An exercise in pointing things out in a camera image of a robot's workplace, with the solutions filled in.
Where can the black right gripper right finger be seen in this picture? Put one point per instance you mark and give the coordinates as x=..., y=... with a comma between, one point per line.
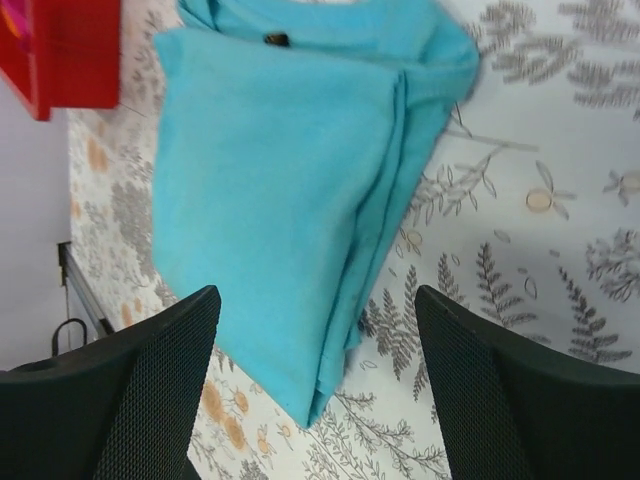
x=510, y=408

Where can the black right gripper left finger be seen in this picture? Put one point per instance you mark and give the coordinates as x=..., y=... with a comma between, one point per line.
x=122, y=407

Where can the turquoise t shirt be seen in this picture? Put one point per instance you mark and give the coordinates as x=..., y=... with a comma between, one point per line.
x=290, y=143

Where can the floral patterned table mat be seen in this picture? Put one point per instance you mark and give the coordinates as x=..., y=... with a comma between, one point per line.
x=528, y=214

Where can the red plastic bin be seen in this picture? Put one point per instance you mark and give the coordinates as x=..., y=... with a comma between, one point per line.
x=70, y=57

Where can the magenta t shirt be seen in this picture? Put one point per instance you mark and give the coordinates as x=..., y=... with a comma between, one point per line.
x=13, y=14

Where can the aluminium frame rail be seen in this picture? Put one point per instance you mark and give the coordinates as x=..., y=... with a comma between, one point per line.
x=81, y=302

